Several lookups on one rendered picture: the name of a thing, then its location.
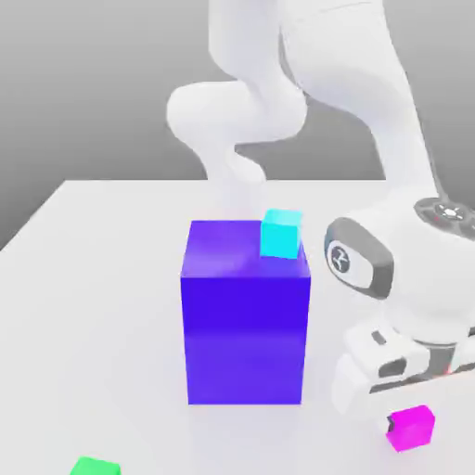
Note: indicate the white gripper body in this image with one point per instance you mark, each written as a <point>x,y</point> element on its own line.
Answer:
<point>352,386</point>

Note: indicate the small magenta cube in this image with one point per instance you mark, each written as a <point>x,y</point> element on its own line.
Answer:
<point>413,428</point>

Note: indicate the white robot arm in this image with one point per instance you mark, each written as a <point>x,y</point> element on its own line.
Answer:
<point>345,81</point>

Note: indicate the small cyan cube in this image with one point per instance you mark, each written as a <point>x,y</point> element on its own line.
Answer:
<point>279,237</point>

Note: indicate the small green cube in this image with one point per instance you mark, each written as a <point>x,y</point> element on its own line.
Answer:
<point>94,467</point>

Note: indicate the large blue box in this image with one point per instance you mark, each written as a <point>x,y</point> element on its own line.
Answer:
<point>243,334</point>

